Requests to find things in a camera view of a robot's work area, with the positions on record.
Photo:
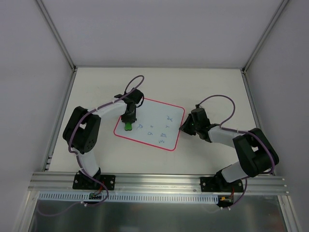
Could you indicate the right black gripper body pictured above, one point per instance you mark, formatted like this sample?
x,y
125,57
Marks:
x,y
189,124

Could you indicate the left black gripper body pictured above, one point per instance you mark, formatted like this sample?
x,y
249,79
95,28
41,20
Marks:
x,y
128,118

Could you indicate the green whiteboard eraser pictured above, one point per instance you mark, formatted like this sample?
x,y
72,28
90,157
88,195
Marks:
x,y
128,126

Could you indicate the pink framed whiteboard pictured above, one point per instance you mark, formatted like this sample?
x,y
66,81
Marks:
x,y
157,125

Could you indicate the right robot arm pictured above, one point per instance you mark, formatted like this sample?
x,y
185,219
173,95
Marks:
x,y
255,153

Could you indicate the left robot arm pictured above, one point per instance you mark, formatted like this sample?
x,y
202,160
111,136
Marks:
x,y
81,131

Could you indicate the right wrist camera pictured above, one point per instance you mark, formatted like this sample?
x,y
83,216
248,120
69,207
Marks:
x,y
199,115

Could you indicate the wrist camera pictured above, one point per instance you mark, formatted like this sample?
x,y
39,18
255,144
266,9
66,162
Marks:
x,y
136,96
199,115

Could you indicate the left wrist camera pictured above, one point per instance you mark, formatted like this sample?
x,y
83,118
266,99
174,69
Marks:
x,y
136,96

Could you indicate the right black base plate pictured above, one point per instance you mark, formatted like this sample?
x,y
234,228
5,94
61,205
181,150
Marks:
x,y
216,184

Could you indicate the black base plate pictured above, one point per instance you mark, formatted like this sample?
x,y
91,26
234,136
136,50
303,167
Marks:
x,y
216,184
83,182

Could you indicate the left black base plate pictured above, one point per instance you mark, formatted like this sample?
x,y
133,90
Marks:
x,y
83,182

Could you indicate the aluminium mounting rail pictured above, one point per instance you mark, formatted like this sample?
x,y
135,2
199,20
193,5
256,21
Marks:
x,y
158,183

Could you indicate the white slotted cable duct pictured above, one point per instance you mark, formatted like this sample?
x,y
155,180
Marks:
x,y
128,197

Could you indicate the left aluminium frame post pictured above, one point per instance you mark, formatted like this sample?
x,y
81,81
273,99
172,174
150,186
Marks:
x,y
48,19

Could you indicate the aluminium frame post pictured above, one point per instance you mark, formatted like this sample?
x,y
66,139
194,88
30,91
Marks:
x,y
48,19
270,26

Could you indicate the right aluminium frame post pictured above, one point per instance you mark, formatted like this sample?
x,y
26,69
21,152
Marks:
x,y
270,26

